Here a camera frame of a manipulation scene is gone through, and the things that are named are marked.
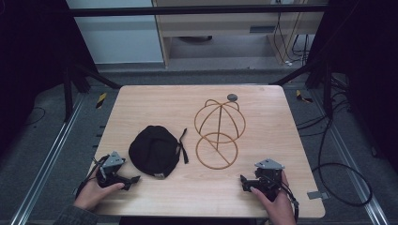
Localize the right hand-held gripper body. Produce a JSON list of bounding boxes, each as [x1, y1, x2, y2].
[[253, 157, 286, 202]]

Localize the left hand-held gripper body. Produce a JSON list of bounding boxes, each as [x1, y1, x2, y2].
[[95, 151, 127, 188]]

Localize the black cap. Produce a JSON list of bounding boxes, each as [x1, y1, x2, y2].
[[128, 125, 190, 180]]

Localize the tan wire hat stand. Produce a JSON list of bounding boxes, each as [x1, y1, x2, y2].
[[193, 98, 247, 171]]

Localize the person's left hand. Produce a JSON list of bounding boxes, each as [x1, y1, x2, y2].
[[73, 175, 126, 211]]

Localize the person's right hand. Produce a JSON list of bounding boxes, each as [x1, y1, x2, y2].
[[250, 172, 297, 225]]

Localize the yellow black striped tape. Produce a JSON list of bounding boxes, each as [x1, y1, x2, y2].
[[95, 92, 108, 110], [295, 89, 314, 104]]

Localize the black metal stand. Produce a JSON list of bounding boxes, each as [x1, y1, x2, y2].
[[269, 60, 335, 120], [61, 61, 122, 124]]

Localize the white cabinet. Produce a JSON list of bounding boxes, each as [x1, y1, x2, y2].
[[66, 0, 164, 66]]

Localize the light wooden desk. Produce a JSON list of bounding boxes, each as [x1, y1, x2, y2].
[[151, 0, 325, 68]]

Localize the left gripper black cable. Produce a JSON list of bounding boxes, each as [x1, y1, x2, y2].
[[74, 155, 109, 199]]

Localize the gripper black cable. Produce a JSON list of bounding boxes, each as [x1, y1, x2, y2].
[[264, 176, 300, 223], [74, 155, 109, 199]]

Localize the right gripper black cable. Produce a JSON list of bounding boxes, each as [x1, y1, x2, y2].
[[264, 176, 300, 223]]

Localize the grey metal bracket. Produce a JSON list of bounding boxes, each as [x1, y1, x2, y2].
[[306, 190, 330, 201]]

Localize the aluminium floor rail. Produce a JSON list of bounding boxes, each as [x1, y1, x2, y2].
[[9, 93, 86, 225], [312, 89, 390, 225]]

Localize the thin black floor cables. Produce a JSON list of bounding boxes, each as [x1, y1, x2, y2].
[[295, 74, 353, 139]]

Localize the black looped floor cable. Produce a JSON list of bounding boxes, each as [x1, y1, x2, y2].
[[311, 118, 374, 208]]

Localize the hanging black cables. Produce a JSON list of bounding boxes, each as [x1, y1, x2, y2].
[[272, 0, 312, 68]]

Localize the black horizontal frame bar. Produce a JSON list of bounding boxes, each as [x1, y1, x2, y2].
[[62, 5, 329, 18]]

